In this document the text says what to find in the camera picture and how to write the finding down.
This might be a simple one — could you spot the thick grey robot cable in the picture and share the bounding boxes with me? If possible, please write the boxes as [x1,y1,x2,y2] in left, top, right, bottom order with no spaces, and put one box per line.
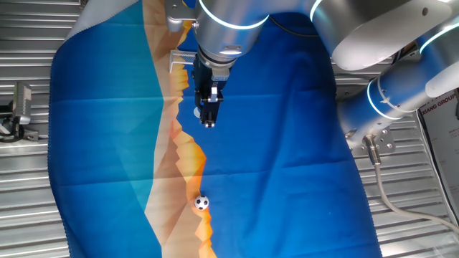
[362,134,459,234]

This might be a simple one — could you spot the small black white soccer ball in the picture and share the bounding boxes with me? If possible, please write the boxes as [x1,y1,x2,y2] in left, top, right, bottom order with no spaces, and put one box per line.
[194,195,210,211]

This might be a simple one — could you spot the silver fixed depth camera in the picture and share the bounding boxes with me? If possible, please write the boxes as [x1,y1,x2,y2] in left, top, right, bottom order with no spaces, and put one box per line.
[12,82,32,125]

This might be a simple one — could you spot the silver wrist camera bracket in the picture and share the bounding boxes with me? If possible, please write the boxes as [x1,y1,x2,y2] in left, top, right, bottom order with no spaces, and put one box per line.
[165,0,197,33]

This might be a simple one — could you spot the white printed carton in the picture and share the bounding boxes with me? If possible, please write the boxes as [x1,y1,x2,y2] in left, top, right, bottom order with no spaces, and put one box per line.
[417,89,459,216]

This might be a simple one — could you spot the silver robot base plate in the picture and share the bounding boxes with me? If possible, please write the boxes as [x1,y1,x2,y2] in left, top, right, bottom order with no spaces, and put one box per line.
[346,125,397,157]

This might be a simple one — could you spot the white zip tie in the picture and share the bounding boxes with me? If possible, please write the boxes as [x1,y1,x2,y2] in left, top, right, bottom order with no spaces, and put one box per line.
[376,75,419,115]

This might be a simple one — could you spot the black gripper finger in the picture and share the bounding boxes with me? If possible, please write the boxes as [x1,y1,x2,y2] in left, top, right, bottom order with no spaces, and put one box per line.
[199,98,217,129]
[209,85,224,123]

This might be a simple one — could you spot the blue printed mountain cloth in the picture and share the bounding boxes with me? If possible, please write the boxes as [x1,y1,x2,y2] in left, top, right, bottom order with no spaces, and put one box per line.
[47,0,383,258]

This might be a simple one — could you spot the long looped gripper cable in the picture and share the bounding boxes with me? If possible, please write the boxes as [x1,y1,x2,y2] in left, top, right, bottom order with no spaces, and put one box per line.
[268,16,320,39]

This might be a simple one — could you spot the white wire mesh goal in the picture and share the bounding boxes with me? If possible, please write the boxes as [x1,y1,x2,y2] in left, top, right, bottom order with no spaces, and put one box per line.
[169,49,197,74]

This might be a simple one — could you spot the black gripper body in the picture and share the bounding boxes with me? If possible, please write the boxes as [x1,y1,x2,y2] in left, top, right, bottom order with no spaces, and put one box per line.
[192,53,227,103]

